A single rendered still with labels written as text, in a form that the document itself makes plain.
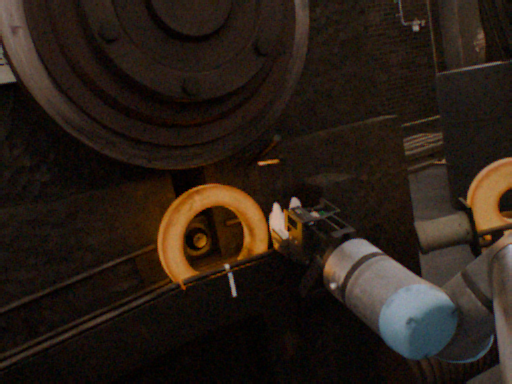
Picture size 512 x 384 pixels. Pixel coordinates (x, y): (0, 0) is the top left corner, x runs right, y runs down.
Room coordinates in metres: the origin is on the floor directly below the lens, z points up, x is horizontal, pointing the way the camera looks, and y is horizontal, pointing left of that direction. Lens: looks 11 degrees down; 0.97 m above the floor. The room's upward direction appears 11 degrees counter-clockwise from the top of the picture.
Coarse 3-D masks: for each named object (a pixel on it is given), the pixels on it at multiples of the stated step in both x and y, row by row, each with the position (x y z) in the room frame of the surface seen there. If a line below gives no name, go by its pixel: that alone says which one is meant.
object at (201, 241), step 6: (192, 228) 0.91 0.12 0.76; (198, 228) 0.91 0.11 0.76; (186, 234) 0.91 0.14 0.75; (192, 234) 0.90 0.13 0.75; (198, 234) 0.90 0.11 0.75; (204, 234) 0.90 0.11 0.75; (186, 240) 0.90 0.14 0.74; (192, 240) 0.90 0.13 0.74; (198, 240) 0.90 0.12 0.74; (204, 240) 0.90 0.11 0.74; (192, 246) 0.90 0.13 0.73; (198, 246) 0.90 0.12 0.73; (204, 246) 0.91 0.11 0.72
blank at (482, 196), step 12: (492, 168) 0.85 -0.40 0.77; (504, 168) 0.84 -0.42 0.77; (480, 180) 0.85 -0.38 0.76; (492, 180) 0.85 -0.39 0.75; (504, 180) 0.84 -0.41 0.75; (468, 192) 0.88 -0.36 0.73; (480, 192) 0.85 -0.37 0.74; (492, 192) 0.85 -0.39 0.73; (468, 204) 0.87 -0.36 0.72; (480, 204) 0.85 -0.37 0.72; (492, 204) 0.85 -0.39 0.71; (480, 216) 0.85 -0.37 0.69; (492, 216) 0.85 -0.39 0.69; (480, 228) 0.85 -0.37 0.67
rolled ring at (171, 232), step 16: (192, 192) 0.81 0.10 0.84; (208, 192) 0.81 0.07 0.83; (224, 192) 0.82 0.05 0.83; (240, 192) 0.84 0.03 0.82; (176, 208) 0.79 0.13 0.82; (192, 208) 0.80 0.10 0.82; (240, 208) 0.83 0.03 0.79; (256, 208) 0.85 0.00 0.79; (176, 224) 0.79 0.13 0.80; (256, 224) 0.84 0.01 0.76; (160, 240) 0.79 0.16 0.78; (176, 240) 0.79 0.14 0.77; (256, 240) 0.84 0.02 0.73; (160, 256) 0.80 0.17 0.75; (176, 256) 0.78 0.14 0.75; (240, 256) 0.85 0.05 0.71; (176, 272) 0.78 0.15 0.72; (192, 272) 0.79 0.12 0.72
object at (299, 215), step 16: (304, 208) 0.80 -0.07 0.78; (320, 208) 0.79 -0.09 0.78; (336, 208) 0.78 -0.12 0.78; (288, 224) 0.78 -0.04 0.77; (304, 224) 0.74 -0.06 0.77; (320, 224) 0.75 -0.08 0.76; (336, 224) 0.75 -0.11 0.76; (304, 240) 0.75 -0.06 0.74; (320, 240) 0.73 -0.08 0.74; (336, 240) 0.70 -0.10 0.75; (304, 256) 0.76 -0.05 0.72; (320, 256) 0.74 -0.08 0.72
